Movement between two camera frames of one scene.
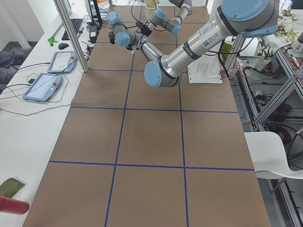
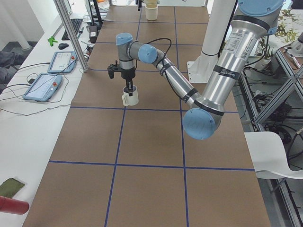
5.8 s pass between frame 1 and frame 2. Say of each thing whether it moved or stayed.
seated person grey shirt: stayed
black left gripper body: moved
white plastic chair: stayed
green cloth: stayed
